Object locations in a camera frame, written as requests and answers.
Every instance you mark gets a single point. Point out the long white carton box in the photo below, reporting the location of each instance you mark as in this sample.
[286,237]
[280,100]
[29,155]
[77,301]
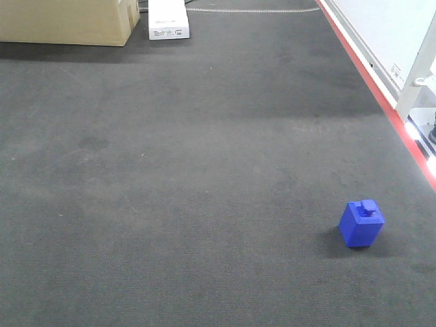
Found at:
[168,20]

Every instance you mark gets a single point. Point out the small blue plastic block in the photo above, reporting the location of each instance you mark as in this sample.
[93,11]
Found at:
[361,223]

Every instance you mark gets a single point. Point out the white conveyor frame panel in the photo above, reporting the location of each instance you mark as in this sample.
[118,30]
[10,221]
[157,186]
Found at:
[392,44]

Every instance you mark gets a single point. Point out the large cardboard box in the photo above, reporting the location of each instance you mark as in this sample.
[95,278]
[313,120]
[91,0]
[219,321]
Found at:
[93,23]

